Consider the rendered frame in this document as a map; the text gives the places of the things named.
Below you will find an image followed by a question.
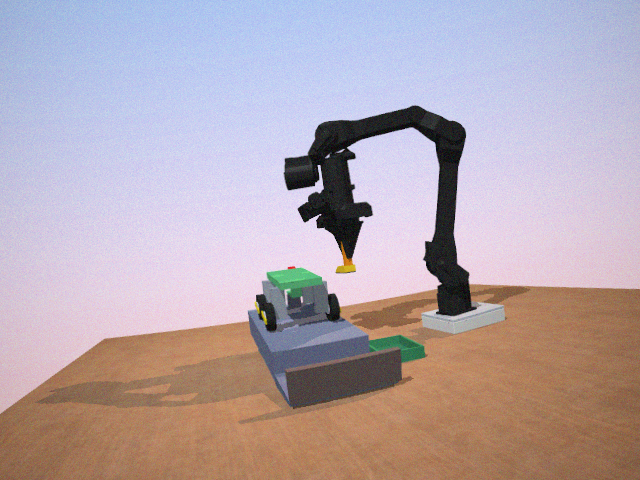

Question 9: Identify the blue-grey ramp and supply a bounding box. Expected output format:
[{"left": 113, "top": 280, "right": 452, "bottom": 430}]
[{"left": 248, "top": 294, "right": 402, "bottom": 407}]

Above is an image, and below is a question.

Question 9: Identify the green tray rim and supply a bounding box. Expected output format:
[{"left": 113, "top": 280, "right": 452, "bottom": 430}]
[{"left": 369, "top": 335, "right": 425, "bottom": 363}]

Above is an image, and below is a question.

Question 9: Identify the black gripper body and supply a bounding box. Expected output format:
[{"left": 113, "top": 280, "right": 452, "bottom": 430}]
[{"left": 316, "top": 180, "right": 373, "bottom": 229}]

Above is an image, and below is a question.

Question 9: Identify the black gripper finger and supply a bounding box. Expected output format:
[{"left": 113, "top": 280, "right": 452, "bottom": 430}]
[
  {"left": 331, "top": 221, "right": 364, "bottom": 259},
  {"left": 324, "top": 226, "right": 342, "bottom": 253}
]

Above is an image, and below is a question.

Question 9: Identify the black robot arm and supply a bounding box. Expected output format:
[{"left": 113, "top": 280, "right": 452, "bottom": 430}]
[{"left": 283, "top": 105, "right": 477, "bottom": 316}]

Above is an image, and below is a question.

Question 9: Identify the green flat-topped trolley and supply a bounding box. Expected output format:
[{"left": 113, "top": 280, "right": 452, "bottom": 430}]
[{"left": 255, "top": 268, "right": 342, "bottom": 332}]

